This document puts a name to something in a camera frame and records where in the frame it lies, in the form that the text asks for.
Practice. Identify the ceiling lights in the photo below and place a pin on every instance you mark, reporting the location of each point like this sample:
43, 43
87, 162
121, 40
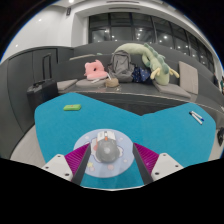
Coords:
71, 1

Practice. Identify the dark blue patterned bag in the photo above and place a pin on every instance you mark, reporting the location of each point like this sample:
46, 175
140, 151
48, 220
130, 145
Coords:
140, 75

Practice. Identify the beige hat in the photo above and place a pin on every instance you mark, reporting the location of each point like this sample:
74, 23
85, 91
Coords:
112, 83

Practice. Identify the black bag on floor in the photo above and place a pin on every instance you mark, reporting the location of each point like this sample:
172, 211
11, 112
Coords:
220, 136

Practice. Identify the grey computer mouse orange accents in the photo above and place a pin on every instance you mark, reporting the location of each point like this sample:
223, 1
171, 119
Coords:
107, 151

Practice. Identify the grey backpack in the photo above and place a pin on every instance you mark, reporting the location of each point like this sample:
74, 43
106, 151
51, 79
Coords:
121, 68

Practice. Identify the grey flat seat cushion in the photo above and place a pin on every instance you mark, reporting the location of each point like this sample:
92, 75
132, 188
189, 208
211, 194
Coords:
87, 83
173, 90
66, 84

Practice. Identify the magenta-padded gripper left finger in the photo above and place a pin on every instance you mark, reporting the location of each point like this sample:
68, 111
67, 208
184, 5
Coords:
60, 165

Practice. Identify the person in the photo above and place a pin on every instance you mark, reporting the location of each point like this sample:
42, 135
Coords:
222, 85

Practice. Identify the grey upright back cushion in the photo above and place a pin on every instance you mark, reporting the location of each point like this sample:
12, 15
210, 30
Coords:
188, 77

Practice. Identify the round light blue mouse pad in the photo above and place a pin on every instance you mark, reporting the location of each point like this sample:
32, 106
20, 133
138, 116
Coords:
125, 156

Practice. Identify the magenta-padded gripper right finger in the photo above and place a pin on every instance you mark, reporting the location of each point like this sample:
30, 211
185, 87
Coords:
163, 165

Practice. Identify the green plush dragon toy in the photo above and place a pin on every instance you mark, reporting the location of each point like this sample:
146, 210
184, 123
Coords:
156, 65

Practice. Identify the white marker black cap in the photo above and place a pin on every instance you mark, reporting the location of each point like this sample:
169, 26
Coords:
196, 118

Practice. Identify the black suitcase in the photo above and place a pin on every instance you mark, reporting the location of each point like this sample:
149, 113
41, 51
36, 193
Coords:
41, 93

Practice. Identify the pink plush cushion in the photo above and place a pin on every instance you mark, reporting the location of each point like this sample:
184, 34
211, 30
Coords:
95, 71

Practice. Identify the small green eraser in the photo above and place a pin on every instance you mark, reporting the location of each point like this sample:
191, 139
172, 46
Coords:
72, 107

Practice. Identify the black wall speaker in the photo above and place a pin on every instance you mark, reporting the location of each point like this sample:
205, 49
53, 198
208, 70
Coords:
68, 11

